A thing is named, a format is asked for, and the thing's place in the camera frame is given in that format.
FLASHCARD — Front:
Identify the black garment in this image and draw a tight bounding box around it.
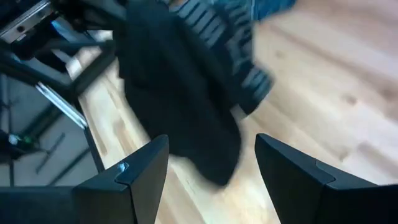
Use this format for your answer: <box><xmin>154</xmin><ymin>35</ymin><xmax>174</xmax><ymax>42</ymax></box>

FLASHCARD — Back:
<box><xmin>113</xmin><ymin>0</ymin><xmax>275</xmax><ymax>187</ymax></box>

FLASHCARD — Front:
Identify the black aluminium table frame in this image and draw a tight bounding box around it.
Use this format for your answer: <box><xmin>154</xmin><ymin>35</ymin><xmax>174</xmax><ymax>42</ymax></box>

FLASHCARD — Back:
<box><xmin>0</xmin><ymin>40</ymin><xmax>116</xmax><ymax>187</ymax></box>

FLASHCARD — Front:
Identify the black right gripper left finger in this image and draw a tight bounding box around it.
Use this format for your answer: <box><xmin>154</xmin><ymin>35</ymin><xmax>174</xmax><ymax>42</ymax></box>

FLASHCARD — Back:
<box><xmin>0</xmin><ymin>134</ymin><xmax>170</xmax><ymax>224</ymax></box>

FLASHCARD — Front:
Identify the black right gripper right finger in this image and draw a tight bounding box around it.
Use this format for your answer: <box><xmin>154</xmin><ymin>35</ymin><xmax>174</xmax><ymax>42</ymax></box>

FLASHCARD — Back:
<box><xmin>254</xmin><ymin>133</ymin><xmax>398</xmax><ymax>224</ymax></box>

